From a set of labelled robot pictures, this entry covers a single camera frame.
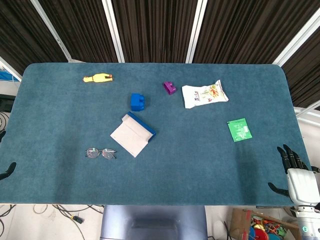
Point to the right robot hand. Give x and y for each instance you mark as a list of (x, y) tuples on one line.
[(302, 185)]

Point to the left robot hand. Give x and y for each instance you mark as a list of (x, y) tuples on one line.
[(8, 169)]

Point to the wire-rimmed eyeglasses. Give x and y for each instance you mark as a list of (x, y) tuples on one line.
[(93, 153)]

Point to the blue glasses case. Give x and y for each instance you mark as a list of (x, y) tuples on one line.
[(130, 136)]

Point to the blue toy brick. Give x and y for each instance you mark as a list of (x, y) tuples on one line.
[(137, 102)]

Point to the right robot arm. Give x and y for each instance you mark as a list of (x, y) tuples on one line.
[(310, 223)]

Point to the black box device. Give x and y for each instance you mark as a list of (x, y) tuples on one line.
[(6, 102)]

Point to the cardboard box of toys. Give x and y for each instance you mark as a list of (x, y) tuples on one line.
[(240, 222)]

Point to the grey table control panel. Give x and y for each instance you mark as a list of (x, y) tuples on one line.
[(270, 206)]

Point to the green sachet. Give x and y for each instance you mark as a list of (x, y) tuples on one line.
[(239, 130)]

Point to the black power plug block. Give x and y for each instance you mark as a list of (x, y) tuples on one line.
[(77, 219)]

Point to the teal table cloth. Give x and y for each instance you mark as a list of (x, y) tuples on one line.
[(200, 165)]

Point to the dark brown pleated curtain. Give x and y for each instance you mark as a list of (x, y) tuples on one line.
[(80, 30), (245, 30), (307, 75), (155, 30), (20, 32)]

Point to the yellow rubber chicken toy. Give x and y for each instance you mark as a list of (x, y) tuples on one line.
[(98, 78)]

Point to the white snack bag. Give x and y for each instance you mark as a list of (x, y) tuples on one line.
[(203, 95)]

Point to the blue-grey robot torso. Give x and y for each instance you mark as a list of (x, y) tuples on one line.
[(152, 222)]

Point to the purple toy brick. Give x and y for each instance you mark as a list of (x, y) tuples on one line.
[(170, 88)]

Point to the white aluminium frame post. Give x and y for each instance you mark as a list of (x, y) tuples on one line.
[(307, 113), (196, 30), (50, 27), (112, 30), (10, 68), (295, 37)]

